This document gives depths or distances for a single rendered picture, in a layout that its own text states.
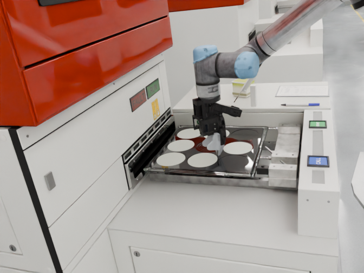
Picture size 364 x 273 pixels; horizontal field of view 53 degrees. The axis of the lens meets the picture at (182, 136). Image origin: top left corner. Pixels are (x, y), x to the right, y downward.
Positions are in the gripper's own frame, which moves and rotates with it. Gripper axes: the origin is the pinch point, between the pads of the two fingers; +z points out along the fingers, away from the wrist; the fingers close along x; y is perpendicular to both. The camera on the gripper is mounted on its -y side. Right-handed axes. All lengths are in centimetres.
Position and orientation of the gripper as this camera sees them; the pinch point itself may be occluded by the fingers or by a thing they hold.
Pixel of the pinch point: (220, 151)
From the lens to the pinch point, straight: 123.2
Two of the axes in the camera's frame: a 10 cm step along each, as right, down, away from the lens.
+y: -9.2, 2.6, -3.1
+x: 3.8, 3.2, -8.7
